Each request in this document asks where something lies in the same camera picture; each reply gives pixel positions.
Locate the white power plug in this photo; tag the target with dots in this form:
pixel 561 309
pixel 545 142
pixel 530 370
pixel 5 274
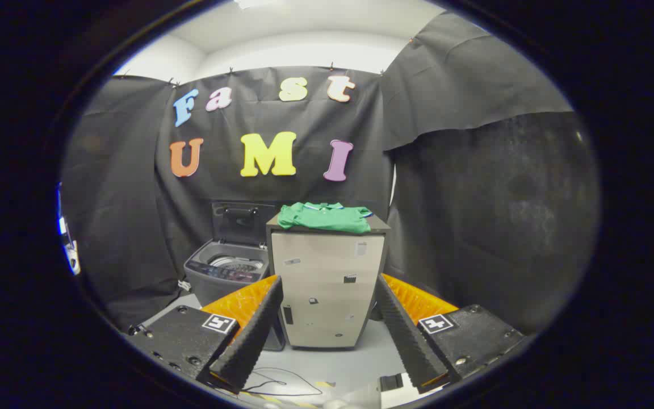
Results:
pixel 184 285

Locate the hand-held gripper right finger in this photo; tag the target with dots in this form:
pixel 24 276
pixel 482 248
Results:
pixel 409 341

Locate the beige cabinet with dark top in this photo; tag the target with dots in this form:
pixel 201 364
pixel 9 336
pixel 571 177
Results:
pixel 327 284

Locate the small black block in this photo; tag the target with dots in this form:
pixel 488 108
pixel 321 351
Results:
pixel 390 382

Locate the green polo shirt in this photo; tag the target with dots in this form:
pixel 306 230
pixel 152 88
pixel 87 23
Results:
pixel 327 218

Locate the white device with blue edge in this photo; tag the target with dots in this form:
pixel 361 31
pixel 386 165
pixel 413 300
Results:
pixel 70 250

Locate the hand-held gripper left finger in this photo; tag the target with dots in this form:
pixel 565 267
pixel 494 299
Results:
pixel 250 341

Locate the dark grey washing machine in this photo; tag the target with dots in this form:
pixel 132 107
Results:
pixel 213 287

